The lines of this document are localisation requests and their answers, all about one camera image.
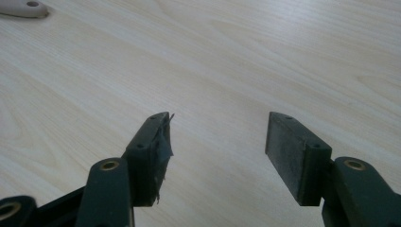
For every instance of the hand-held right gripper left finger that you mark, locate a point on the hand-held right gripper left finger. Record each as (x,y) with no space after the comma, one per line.
(146,164)

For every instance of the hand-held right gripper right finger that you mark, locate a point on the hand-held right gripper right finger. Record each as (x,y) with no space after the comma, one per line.
(291,160)

